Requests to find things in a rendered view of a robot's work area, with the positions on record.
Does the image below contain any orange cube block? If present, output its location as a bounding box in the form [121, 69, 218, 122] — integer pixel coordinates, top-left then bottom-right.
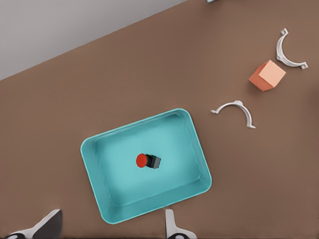
[248, 59, 287, 92]

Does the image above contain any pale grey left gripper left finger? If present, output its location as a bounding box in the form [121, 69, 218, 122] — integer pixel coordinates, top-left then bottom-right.
[1, 209, 63, 239]

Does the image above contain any red button with black base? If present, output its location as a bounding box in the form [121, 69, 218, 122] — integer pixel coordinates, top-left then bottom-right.
[136, 153, 161, 170]

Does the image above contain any white curved pipe clamp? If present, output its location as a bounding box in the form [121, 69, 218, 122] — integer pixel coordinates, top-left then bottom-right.
[210, 100, 257, 129]
[275, 28, 309, 70]

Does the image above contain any blue storage box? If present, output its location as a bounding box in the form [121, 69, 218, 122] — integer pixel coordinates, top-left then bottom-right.
[80, 108, 212, 226]

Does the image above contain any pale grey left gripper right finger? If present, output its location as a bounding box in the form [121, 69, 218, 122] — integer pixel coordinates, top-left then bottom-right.
[164, 209, 197, 239]

